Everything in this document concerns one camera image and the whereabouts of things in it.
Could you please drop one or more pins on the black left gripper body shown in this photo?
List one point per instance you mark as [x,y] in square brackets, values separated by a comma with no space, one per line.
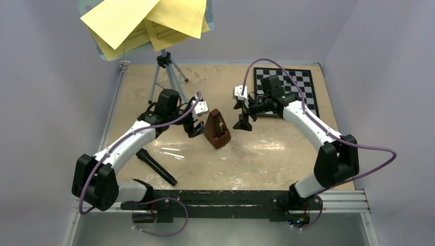
[187,119]

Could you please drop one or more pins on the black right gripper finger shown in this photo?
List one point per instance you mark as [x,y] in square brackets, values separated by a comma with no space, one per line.
[243,123]
[240,104]

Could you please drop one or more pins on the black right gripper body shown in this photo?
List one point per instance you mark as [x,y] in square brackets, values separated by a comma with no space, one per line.
[255,107]

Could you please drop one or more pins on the brown wooden metronome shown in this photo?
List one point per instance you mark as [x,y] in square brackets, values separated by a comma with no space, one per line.
[216,130]

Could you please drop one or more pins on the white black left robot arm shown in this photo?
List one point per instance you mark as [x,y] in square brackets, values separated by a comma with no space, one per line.
[95,181]

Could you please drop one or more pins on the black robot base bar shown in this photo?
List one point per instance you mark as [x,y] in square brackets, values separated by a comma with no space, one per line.
[273,205]

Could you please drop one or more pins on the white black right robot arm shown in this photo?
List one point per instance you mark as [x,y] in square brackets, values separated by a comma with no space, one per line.
[337,158]

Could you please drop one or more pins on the black microphone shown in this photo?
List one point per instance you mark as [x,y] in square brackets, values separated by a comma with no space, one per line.
[144,156]

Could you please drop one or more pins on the black white chessboard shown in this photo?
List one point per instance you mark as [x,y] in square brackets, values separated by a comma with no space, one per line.
[303,78]

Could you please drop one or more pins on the yellow sheet music back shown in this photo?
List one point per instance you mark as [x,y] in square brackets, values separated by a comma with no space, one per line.
[147,34]

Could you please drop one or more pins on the yellow sheet music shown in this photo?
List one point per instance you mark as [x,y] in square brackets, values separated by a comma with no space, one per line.
[147,34]
[113,21]
[185,17]

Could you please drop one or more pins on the yellow sheet music front right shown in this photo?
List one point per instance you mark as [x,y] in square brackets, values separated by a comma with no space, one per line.
[185,17]

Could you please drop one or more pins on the yellow sheet music front left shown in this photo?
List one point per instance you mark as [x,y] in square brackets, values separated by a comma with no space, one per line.
[113,21]

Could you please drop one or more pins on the light blue music stand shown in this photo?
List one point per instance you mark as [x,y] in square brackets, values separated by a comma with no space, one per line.
[164,61]

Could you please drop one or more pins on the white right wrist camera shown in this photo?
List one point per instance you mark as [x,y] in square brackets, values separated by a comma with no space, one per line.
[240,93]

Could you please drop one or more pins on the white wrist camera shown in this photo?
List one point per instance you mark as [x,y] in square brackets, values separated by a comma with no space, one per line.
[200,108]
[240,93]

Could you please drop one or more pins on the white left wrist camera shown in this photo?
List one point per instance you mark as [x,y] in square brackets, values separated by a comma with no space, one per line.
[200,108]

